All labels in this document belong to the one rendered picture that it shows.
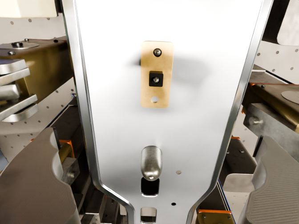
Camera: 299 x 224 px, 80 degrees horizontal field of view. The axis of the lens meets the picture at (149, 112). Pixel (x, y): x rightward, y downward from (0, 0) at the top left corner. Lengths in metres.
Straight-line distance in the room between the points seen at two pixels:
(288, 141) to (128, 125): 0.20
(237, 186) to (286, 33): 0.26
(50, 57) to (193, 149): 0.23
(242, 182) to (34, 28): 0.61
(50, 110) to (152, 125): 0.48
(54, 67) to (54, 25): 0.32
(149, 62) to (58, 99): 0.47
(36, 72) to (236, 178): 0.35
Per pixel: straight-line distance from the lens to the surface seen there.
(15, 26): 0.64
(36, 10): 0.20
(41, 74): 0.24
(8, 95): 0.21
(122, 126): 0.26
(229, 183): 0.38
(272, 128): 0.27
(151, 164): 0.26
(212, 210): 0.56
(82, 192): 0.47
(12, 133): 0.81
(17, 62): 0.20
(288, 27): 0.29
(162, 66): 0.22
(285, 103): 0.29
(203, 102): 0.25
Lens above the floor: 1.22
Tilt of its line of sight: 62 degrees down
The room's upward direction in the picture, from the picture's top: 177 degrees counter-clockwise
